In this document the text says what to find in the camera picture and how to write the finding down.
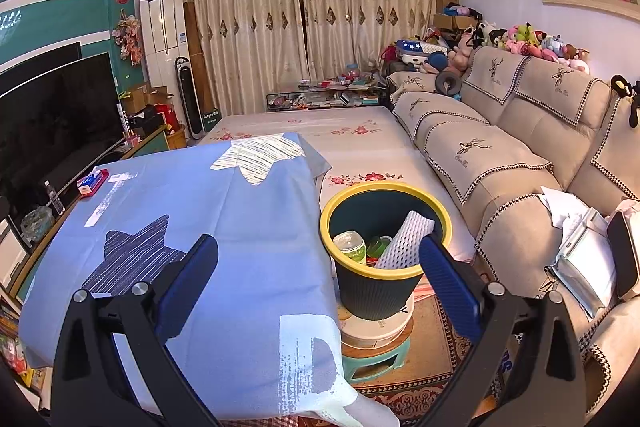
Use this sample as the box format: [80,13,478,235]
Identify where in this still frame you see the black and red bags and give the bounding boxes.
[127,103,178,135]

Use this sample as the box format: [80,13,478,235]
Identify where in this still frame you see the white round tub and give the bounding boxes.
[337,294,416,348]

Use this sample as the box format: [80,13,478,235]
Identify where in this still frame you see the clear water bottle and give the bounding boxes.
[44,180,66,215]

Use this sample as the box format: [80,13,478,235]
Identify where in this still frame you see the white slim box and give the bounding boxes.
[116,103,132,138]

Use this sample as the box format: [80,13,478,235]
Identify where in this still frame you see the stack of cardboard boxes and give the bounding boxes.
[432,0,478,30]

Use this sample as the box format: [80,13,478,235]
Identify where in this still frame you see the patterned rug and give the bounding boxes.
[350,282,501,427]

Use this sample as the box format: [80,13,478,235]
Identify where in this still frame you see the open cardboard box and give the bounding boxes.
[120,82,173,112]

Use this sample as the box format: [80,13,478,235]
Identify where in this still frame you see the beige sofa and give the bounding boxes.
[387,46,640,408]

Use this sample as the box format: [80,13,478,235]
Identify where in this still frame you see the pile of plush toys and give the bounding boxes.
[395,21,591,75]

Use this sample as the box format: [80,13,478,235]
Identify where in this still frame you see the black flat television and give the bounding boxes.
[0,41,82,80]

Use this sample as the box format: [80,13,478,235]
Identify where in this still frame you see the white papers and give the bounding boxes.
[540,187,591,230]

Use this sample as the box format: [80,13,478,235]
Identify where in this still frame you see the grey neck pillow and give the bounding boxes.
[435,69,463,98]

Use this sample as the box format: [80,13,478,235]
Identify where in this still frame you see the large white green-label bottle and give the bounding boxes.
[332,230,368,265]

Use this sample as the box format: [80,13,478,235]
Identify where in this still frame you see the white foam net sleeve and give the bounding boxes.
[374,210,436,270]

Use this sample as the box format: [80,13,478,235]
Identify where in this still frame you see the dark green box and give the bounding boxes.
[201,107,222,136]

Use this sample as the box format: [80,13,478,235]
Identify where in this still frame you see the red tissue box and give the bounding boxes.
[77,169,111,198]

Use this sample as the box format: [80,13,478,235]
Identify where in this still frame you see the black yellow plush toy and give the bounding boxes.
[611,74,640,128]

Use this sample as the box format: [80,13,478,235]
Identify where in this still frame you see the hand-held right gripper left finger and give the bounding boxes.
[51,233,221,427]

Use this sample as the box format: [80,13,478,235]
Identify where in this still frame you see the white drawer cabinet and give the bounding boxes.
[0,197,31,288]

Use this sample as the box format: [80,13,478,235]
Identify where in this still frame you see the blue printed tablecloth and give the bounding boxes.
[20,133,401,427]

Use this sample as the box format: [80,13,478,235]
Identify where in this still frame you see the green plastic stool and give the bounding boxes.
[341,322,413,383]

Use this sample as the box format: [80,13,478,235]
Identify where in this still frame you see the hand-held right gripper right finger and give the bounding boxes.
[419,234,586,427]

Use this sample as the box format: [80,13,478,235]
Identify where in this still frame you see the blue tissue pack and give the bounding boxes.
[77,173,103,195]

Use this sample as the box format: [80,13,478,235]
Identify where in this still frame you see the large curved television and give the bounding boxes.
[0,52,126,228]

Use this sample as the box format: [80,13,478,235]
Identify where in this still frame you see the hanging flower decoration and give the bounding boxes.
[112,9,143,66]

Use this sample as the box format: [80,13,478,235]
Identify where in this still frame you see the pile of colourful packets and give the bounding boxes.
[0,337,46,390]

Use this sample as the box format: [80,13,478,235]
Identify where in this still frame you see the dark yellow-rimmed trash bin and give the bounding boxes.
[320,182,453,321]

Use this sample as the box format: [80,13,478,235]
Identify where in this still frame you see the white plastic bag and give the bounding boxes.
[545,207,621,318]

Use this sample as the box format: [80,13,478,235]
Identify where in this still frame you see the cluttered glass coffee table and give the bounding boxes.
[266,79,388,112]

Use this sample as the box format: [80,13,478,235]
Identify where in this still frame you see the beige curtain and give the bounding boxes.
[180,0,308,118]
[298,0,437,82]

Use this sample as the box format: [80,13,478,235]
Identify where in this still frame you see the floral bed sheet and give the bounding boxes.
[202,107,476,263]

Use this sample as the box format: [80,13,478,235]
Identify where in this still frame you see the black tower fan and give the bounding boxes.
[174,57,205,140]

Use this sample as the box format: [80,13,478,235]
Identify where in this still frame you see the clear green plastic container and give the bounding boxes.
[366,234,393,265]

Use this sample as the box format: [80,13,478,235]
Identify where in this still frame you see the row of books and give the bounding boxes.
[0,297,26,338]

